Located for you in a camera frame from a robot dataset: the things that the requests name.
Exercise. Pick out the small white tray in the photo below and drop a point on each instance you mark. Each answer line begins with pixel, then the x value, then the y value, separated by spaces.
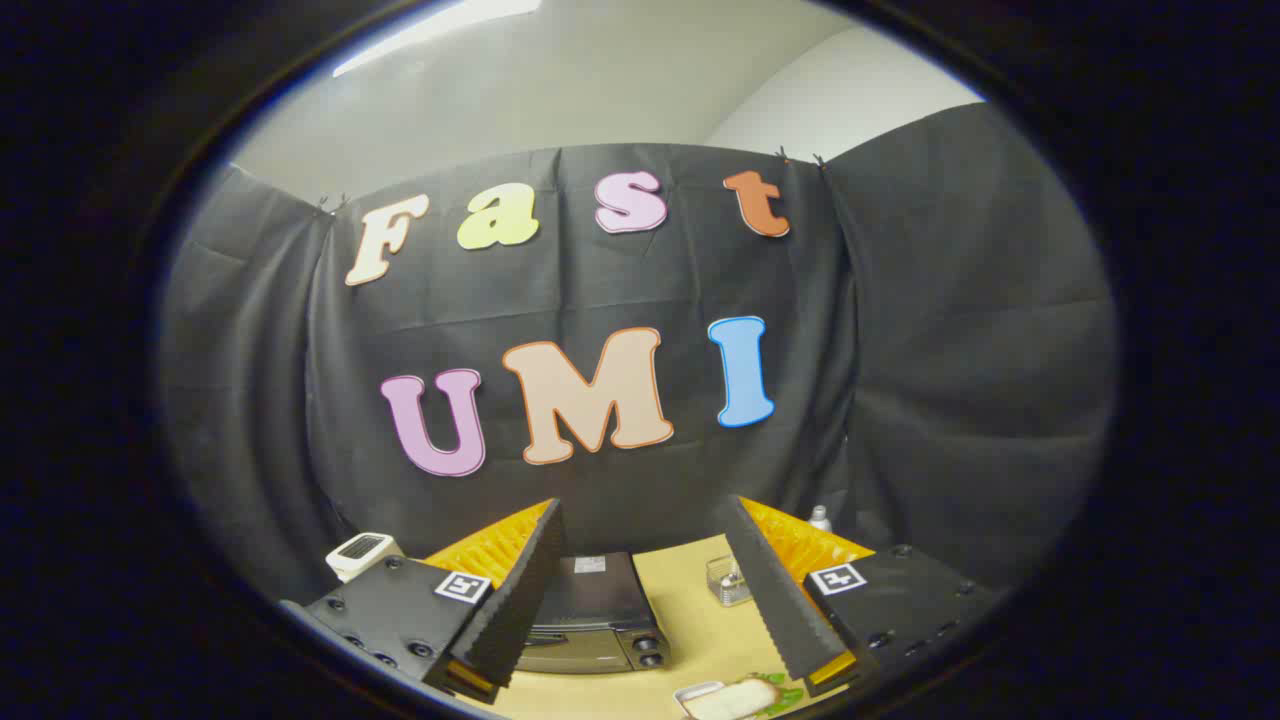
pixel 695 689

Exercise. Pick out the toast lettuce sandwich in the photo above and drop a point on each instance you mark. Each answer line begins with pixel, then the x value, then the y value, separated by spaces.
pixel 740 699

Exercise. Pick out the white bottle with pink label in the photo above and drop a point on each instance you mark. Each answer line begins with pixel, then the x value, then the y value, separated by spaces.
pixel 820 519

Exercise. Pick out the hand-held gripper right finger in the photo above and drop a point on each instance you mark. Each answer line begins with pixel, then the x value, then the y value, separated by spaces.
pixel 770 600

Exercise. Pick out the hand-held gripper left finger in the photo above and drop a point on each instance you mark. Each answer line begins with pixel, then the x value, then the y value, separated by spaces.
pixel 520 600

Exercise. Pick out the white box with grille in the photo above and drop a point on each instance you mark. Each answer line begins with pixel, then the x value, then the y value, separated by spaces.
pixel 362 552

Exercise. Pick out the black toaster oven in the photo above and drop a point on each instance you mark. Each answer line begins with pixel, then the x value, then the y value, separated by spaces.
pixel 600 600

